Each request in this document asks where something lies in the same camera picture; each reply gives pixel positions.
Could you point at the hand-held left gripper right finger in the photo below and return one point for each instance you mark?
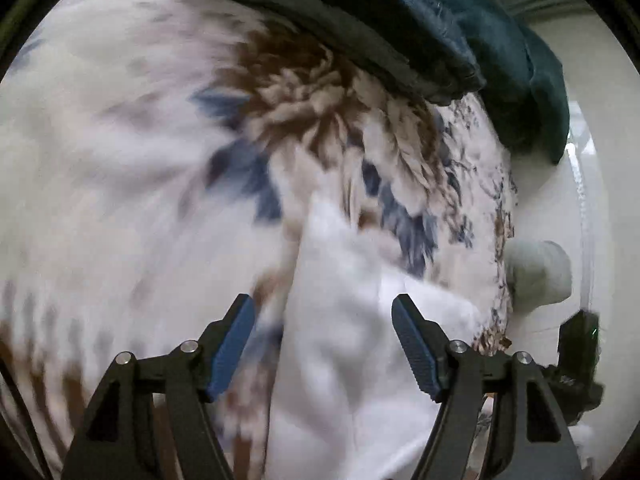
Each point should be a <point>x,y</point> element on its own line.
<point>415,350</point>

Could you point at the light green cloth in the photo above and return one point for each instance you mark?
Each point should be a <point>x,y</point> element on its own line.
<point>537,275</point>

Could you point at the dark teal towel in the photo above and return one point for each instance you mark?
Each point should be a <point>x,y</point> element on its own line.
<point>535,105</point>

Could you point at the floral bed blanket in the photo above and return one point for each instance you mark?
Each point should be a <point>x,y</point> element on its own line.
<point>125,160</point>

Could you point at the folded dark grey pants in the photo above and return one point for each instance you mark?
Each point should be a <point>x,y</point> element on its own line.
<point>300,5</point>

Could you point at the folded blue jeans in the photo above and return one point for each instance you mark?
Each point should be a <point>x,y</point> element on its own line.
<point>425,25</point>

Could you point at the white pants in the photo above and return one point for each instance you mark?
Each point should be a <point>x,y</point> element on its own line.
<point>340,360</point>

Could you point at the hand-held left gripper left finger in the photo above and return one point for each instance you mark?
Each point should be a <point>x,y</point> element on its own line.
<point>232,345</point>

